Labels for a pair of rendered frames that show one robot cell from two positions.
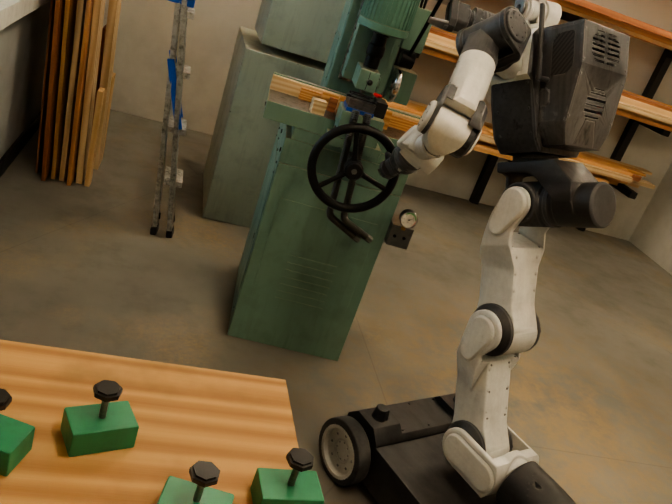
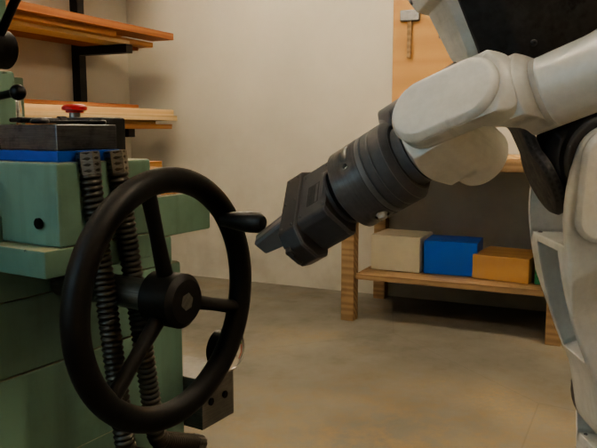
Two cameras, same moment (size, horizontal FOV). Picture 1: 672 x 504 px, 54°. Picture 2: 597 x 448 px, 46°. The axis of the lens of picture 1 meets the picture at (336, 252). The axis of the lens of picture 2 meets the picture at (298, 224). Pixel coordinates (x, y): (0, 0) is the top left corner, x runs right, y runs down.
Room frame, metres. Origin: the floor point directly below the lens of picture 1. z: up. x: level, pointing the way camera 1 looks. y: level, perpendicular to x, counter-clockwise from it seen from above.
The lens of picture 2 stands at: (1.40, 0.49, 0.99)
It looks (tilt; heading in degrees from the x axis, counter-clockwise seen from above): 8 degrees down; 313
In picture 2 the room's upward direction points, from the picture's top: straight up
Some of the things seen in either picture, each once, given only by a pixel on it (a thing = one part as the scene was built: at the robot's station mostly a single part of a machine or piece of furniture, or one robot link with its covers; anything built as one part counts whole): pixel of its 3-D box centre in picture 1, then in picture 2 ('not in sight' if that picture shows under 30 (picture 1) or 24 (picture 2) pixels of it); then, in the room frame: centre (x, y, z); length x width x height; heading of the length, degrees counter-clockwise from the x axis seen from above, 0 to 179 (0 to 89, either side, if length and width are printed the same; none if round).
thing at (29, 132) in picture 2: (366, 104); (70, 135); (2.15, 0.06, 0.99); 0.13 x 0.11 x 0.06; 101
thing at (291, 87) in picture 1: (353, 106); not in sight; (2.36, 0.11, 0.92); 0.60 x 0.02 x 0.05; 101
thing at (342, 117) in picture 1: (357, 124); (67, 197); (2.15, 0.07, 0.91); 0.15 x 0.14 x 0.09; 101
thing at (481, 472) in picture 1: (488, 454); not in sight; (1.57, -0.60, 0.28); 0.21 x 0.20 x 0.13; 41
